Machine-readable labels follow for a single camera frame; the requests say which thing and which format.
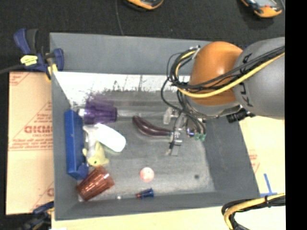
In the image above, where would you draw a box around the blue long flat block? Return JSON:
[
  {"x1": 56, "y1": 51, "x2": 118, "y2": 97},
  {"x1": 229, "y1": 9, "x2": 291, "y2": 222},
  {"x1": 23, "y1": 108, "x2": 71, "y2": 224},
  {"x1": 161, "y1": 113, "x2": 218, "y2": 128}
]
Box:
[{"x1": 63, "y1": 109, "x2": 90, "y2": 180}]

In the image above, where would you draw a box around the yellow toy animal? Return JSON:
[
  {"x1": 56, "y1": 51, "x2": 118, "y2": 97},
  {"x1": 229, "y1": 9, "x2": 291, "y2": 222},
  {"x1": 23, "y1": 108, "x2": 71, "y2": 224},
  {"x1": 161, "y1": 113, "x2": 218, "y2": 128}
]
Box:
[{"x1": 82, "y1": 141, "x2": 110, "y2": 168}]

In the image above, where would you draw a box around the purple clear plastic cup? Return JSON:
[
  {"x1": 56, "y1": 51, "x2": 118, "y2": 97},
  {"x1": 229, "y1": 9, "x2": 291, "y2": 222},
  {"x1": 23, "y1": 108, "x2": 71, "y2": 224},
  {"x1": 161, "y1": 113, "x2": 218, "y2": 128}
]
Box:
[{"x1": 77, "y1": 99, "x2": 118, "y2": 125}]

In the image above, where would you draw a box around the pink ball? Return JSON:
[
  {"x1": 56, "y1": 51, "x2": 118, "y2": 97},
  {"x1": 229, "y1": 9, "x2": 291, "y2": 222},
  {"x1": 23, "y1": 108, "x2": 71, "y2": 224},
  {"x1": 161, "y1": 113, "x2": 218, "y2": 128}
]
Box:
[{"x1": 139, "y1": 166, "x2": 155, "y2": 183}]

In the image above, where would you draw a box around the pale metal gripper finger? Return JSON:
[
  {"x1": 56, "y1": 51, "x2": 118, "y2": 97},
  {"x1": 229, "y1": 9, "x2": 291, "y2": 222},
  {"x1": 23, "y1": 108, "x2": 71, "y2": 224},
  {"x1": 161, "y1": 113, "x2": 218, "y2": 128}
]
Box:
[
  {"x1": 163, "y1": 107, "x2": 179, "y2": 126},
  {"x1": 166, "y1": 131, "x2": 183, "y2": 157}
]

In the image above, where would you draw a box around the black cylinder on white bracket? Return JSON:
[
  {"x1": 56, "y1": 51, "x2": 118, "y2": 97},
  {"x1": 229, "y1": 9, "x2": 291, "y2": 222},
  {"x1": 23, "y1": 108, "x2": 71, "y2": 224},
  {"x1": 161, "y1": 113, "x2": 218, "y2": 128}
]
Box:
[{"x1": 226, "y1": 108, "x2": 256, "y2": 124}]

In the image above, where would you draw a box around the brown cardboard board, red print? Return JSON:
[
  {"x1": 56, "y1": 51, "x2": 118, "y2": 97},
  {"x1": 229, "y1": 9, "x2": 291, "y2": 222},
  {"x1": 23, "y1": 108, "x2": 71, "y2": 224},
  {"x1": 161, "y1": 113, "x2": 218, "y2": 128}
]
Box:
[{"x1": 5, "y1": 71, "x2": 56, "y2": 216}]

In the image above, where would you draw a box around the red-brown clear plastic cup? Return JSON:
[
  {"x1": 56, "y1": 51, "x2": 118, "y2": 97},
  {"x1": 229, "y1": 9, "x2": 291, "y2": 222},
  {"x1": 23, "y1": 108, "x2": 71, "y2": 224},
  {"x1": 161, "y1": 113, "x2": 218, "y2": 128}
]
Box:
[{"x1": 76, "y1": 166, "x2": 115, "y2": 202}]

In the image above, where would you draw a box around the dark purple curved band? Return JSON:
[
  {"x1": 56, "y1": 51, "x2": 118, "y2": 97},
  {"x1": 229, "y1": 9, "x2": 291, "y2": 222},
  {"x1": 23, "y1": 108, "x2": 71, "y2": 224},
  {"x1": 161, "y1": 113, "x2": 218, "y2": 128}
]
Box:
[{"x1": 132, "y1": 115, "x2": 174, "y2": 138}]

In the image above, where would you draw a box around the white spray bottle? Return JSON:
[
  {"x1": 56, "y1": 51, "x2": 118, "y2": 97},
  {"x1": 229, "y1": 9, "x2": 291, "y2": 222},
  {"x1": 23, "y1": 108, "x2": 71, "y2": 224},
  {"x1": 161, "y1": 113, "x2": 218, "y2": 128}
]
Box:
[{"x1": 83, "y1": 123, "x2": 127, "y2": 153}]

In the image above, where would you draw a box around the grey metal bin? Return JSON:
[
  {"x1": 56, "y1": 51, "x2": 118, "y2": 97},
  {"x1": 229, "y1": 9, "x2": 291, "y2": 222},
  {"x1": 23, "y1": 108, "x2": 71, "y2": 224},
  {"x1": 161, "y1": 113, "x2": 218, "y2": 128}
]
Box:
[{"x1": 49, "y1": 32, "x2": 261, "y2": 221}]

